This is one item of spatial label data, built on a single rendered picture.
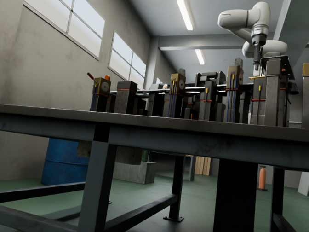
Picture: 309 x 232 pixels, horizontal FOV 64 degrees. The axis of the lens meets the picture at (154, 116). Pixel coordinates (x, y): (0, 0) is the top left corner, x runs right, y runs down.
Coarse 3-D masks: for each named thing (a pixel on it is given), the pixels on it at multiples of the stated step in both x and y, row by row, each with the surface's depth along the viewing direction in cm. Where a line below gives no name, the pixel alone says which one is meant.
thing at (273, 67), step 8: (272, 64) 96; (280, 64) 95; (272, 72) 96; (280, 72) 95; (272, 80) 95; (272, 88) 95; (272, 96) 94; (272, 104) 94; (272, 112) 93; (264, 120) 94; (272, 120) 92
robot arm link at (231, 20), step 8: (224, 16) 146; (232, 16) 144; (240, 16) 142; (224, 24) 147; (232, 24) 145; (240, 24) 144; (232, 32) 161; (240, 32) 163; (248, 32) 168; (248, 40) 171; (248, 48) 185
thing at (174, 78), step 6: (174, 78) 144; (180, 78) 144; (174, 84) 143; (180, 84) 144; (174, 90) 142; (180, 90) 144; (174, 96) 141; (180, 96) 145; (174, 102) 142; (180, 102) 145; (174, 108) 141; (180, 108) 146; (168, 114) 141; (174, 114) 140; (180, 114) 146
